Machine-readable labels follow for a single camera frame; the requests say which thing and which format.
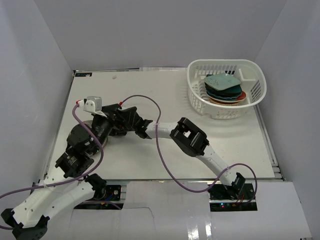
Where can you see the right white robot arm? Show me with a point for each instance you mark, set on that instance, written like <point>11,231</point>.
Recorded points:
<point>190,139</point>

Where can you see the dark teal square plate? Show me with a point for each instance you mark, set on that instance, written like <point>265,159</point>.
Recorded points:
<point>232,91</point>

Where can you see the light blue rectangular plate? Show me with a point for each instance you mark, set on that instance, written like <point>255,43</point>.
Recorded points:
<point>221,81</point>

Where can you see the red and teal wave plate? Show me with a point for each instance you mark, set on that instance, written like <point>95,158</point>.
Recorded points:
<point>231,100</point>

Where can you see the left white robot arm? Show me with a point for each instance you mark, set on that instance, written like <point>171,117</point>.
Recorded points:
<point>71,182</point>

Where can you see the teal scalloped round plate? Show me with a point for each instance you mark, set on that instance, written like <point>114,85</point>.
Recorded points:
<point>222,97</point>

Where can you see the white plastic dish bin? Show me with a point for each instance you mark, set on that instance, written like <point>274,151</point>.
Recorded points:
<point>253,83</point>

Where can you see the silver metallic round plate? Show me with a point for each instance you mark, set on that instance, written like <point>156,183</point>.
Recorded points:
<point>89,125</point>

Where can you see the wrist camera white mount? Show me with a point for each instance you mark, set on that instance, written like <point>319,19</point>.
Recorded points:
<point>121,105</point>
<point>91,104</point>

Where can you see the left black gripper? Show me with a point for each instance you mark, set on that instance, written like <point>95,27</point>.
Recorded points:
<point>113,118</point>

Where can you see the orange woven round plate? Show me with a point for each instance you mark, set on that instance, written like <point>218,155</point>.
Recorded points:
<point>224,103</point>

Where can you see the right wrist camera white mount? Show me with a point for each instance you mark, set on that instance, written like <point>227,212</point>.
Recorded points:
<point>121,105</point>

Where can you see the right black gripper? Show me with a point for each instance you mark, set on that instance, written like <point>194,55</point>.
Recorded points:
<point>124,133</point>

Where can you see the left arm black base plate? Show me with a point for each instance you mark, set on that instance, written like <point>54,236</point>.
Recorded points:
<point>109,193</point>

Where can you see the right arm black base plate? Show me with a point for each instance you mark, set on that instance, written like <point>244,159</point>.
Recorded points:
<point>221,201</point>

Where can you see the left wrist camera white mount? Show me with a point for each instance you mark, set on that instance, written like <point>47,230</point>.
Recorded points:
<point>91,104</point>

